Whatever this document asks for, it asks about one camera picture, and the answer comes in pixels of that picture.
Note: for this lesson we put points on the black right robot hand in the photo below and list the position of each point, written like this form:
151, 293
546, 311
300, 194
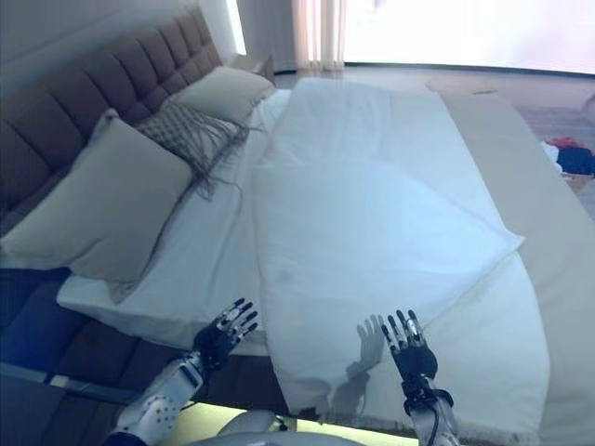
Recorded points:
418, 364

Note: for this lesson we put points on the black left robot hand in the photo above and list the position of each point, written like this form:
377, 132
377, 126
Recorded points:
214, 341

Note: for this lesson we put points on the white duvet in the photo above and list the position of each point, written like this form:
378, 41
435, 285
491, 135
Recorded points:
372, 209

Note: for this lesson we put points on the white fitted bed sheet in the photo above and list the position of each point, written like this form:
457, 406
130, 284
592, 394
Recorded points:
186, 279

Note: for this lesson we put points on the large beige pillow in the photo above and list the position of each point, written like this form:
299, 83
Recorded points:
102, 209

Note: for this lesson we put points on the dark wooden nightstand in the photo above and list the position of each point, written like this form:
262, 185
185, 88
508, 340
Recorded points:
46, 418

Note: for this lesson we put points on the patterned fringed cushion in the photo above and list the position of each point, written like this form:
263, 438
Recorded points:
186, 125

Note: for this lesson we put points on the white garment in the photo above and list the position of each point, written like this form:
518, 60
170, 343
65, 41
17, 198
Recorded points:
549, 153

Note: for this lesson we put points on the small beige pillow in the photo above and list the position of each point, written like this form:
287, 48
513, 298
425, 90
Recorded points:
223, 90

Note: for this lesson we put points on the black garment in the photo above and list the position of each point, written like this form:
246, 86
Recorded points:
576, 161

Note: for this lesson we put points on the red garment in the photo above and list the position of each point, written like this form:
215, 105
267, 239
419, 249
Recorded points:
561, 141

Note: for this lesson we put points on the light wooden nightstand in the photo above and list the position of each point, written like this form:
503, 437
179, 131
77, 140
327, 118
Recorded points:
251, 65

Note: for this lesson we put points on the tufted upholstered headboard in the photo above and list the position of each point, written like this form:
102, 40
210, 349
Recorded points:
93, 79

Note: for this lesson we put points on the sheer pale curtain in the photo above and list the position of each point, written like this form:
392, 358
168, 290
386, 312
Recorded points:
318, 32

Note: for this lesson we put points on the brown upholstered bed frame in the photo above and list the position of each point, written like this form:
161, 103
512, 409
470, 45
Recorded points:
93, 344

